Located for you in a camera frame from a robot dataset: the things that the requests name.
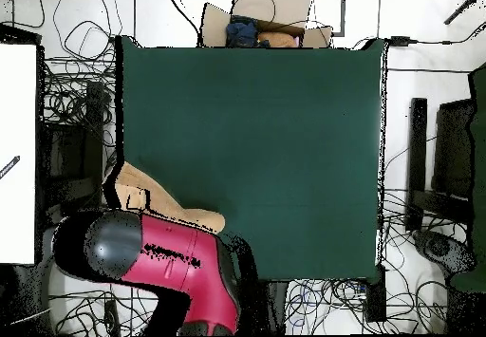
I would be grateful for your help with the black upright bar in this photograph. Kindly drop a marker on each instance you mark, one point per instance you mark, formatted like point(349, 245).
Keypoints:
point(417, 143)

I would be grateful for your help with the dark slim rod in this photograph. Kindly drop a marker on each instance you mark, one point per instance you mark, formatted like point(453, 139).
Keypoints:
point(463, 7)

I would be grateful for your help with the orange cloth item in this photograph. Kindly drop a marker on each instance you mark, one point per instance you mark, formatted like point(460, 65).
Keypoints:
point(277, 40)

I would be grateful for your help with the black power strip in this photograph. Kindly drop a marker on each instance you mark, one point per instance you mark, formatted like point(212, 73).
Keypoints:
point(111, 316)

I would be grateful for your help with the grey angled frame bar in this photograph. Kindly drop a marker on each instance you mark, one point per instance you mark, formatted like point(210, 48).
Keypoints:
point(343, 10)

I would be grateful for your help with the tan terry towel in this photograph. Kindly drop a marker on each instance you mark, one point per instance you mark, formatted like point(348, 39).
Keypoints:
point(167, 204)

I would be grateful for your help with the green cloth drape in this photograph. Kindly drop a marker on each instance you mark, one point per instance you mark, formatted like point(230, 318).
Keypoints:
point(479, 162)

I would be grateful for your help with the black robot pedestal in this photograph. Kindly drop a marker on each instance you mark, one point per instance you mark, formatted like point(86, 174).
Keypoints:
point(277, 306)

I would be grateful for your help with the black power adapter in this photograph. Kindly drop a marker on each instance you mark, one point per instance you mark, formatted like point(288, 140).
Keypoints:
point(399, 41)

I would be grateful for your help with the dark green table cloth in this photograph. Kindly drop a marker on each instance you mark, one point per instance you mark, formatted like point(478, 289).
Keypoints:
point(246, 124)

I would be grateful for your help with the white board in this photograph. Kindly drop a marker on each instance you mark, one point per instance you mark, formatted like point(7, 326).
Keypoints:
point(17, 124)

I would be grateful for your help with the black stand frame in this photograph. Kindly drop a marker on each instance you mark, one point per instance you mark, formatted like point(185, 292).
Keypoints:
point(93, 143)

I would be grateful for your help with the dark blue garment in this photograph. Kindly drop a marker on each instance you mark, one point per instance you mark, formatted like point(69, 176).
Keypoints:
point(241, 33)

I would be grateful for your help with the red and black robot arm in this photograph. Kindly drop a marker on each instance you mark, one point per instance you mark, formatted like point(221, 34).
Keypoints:
point(171, 253)

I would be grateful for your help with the brown cardboard box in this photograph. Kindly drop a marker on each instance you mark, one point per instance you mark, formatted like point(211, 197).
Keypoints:
point(288, 6)

